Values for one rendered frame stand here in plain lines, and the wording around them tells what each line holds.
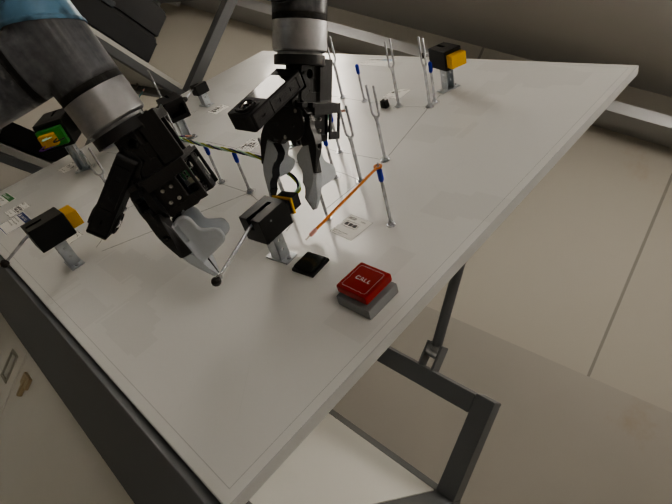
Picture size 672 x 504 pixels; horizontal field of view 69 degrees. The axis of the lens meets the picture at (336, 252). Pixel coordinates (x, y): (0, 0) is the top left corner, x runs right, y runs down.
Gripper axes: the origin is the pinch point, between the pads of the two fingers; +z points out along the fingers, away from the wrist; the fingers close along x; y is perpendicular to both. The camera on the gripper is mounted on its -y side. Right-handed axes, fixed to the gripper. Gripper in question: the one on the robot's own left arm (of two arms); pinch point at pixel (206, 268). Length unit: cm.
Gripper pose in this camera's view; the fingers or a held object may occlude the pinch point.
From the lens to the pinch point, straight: 66.3
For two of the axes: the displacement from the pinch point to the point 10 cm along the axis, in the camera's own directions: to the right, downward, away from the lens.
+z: 4.9, 7.9, 3.7
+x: -0.4, -4.0, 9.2
